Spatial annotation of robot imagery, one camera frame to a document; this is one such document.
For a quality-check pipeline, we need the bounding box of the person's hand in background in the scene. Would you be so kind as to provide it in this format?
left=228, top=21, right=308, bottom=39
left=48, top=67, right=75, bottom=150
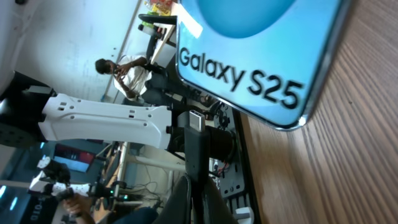
left=62, top=194, right=95, bottom=224

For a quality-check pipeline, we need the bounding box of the person in white shirt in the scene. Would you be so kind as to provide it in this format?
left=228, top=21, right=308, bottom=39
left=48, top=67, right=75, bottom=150
left=95, top=55, right=166, bottom=101

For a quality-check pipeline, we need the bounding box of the black charger cable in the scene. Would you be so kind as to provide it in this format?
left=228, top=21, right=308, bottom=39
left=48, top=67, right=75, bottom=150
left=183, top=109, right=211, bottom=224

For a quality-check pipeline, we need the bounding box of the turquoise screen smartphone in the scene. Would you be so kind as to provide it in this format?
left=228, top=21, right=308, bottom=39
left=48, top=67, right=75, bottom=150
left=176, top=0, right=350, bottom=131

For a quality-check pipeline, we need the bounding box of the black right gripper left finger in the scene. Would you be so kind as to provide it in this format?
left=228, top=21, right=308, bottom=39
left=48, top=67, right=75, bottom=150
left=153, top=174, right=192, bottom=224

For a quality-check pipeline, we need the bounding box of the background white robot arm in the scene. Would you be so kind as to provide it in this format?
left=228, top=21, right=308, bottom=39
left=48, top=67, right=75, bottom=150
left=27, top=157, right=92, bottom=201

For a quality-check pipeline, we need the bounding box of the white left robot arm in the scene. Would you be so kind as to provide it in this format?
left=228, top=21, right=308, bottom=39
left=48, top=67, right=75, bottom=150
left=1, top=72, right=237, bottom=161

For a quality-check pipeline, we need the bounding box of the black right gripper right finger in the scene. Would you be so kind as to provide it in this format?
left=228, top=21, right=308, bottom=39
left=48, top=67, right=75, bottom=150
left=202, top=178, right=238, bottom=224

